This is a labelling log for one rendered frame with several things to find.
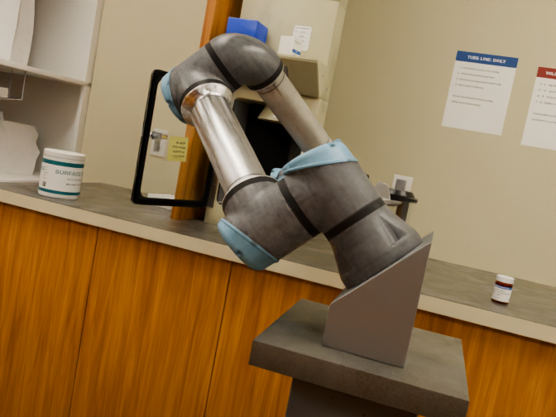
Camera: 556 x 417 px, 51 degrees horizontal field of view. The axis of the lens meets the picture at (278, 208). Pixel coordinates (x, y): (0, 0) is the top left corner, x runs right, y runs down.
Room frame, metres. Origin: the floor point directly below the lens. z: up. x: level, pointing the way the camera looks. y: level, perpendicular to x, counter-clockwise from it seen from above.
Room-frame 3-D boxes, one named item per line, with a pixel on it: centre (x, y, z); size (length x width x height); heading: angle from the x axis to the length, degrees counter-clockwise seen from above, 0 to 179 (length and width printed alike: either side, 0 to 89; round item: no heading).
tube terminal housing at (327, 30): (2.02, 0.05, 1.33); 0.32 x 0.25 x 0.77; 73
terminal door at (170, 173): (1.81, 0.33, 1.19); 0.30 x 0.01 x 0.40; 141
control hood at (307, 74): (1.84, 0.10, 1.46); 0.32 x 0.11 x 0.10; 73
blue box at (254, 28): (1.87, 0.20, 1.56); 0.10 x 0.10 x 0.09; 73
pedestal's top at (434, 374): (0.97, -0.19, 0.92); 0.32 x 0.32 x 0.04; 75
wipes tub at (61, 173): (1.91, 0.72, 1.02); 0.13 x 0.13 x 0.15
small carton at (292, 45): (1.83, 0.06, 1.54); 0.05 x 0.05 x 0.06; 58
